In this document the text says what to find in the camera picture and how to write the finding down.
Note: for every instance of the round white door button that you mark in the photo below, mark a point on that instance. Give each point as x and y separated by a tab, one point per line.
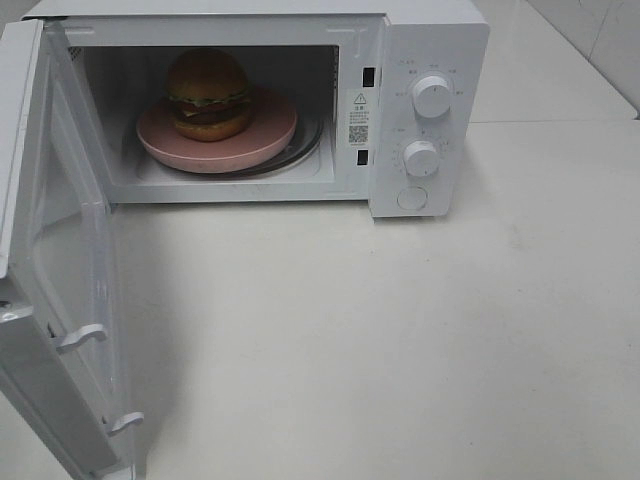
412	198

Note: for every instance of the pink plate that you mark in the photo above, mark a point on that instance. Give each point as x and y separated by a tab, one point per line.
272	126

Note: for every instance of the burger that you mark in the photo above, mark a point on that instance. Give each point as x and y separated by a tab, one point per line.
209	95

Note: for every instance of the glass microwave turntable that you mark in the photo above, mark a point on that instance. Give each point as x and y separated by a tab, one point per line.
306	135

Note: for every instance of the lower white microwave knob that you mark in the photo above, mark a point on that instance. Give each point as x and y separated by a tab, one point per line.
421	158

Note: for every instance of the white microwave knob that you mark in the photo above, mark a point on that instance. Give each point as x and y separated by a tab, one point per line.
431	96
421	158

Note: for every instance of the white microwave oven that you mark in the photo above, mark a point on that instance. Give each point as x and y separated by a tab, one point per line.
350	64

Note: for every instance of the upper white microwave knob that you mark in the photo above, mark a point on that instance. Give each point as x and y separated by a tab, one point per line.
431	96

